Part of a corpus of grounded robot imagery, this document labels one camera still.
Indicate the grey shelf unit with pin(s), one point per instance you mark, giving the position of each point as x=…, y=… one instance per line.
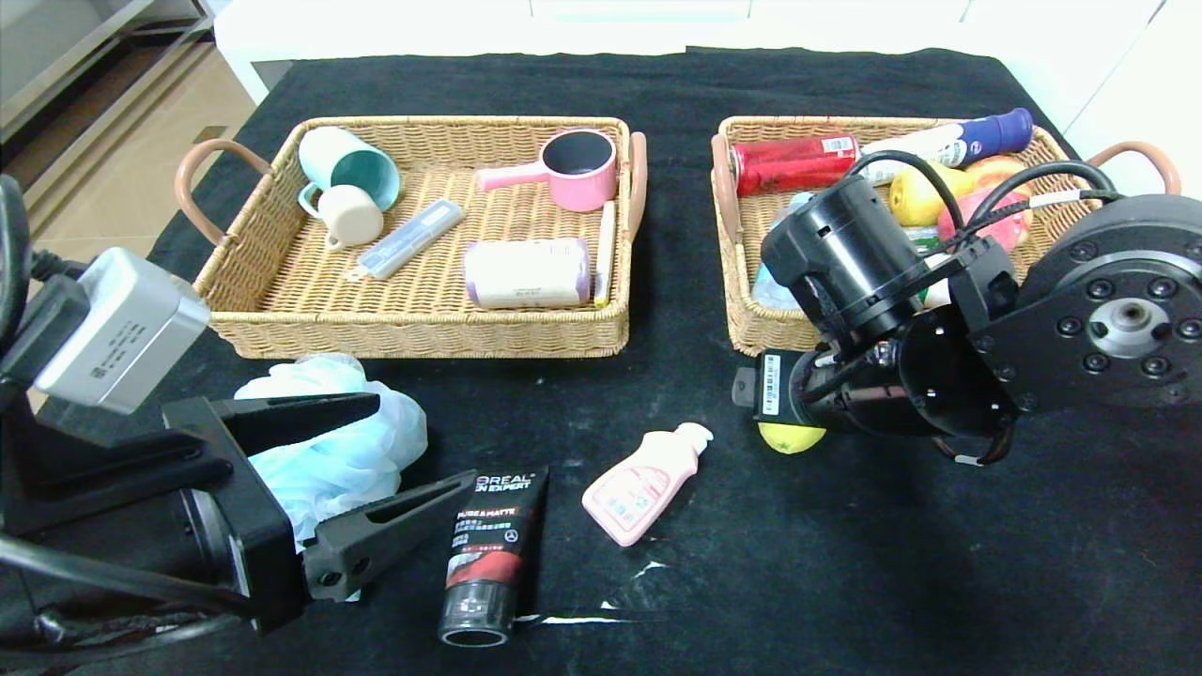
x=56, y=56

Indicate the pink lotion bottle white cap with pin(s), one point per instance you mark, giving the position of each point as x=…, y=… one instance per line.
x=639, y=488

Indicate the grey utility knife case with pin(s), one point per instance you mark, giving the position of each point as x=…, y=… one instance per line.
x=408, y=239

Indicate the white and yellow stick tube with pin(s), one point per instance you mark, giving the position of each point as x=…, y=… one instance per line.
x=606, y=253

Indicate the clear water bottle blue label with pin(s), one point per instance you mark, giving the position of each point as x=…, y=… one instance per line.
x=765, y=291

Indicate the small dark green box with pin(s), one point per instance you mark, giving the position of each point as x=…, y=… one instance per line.
x=925, y=242

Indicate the white roll with purple ends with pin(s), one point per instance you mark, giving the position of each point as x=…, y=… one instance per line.
x=526, y=274

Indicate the orange brown bread bun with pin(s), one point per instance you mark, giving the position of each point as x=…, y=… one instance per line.
x=1000, y=172

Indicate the white spray bottle blue cap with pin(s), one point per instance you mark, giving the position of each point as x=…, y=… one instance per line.
x=977, y=131

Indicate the light blue bath loofah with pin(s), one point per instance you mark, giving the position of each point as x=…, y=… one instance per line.
x=347, y=455

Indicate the red drink can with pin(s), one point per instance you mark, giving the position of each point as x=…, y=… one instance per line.
x=793, y=166

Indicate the black face wash tube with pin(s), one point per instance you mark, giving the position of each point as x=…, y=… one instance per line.
x=488, y=554

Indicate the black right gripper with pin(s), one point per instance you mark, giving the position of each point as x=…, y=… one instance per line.
x=772, y=388

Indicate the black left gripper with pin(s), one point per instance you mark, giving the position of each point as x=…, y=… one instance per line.
x=246, y=512

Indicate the small beige cup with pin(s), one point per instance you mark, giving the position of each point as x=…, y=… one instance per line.
x=352, y=216

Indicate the red apple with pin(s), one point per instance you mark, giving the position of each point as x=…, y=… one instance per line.
x=1014, y=225

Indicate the teal mug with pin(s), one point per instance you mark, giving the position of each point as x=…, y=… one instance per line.
x=352, y=164

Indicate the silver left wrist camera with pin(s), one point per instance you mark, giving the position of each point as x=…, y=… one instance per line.
x=122, y=330

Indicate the yellow pear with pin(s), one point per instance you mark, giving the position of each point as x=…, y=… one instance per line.
x=916, y=202

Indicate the yellow lemon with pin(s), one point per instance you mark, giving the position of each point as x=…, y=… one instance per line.
x=791, y=439

